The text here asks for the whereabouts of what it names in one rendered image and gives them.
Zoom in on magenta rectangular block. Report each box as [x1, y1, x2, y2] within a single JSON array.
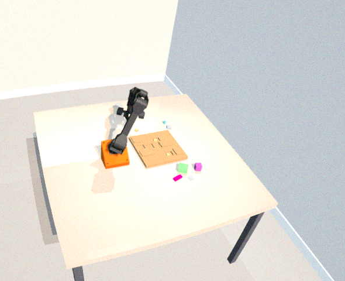
[[173, 175, 182, 181]]

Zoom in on green block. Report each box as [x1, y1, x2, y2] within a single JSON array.
[[178, 163, 188, 174]]

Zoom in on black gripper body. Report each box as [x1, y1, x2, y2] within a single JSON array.
[[117, 105, 145, 119]]

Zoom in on purple cube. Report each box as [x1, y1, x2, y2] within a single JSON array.
[[194, 163, 202, 172]]

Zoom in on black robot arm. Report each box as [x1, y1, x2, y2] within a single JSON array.
[[108, 87, 149, 155]]

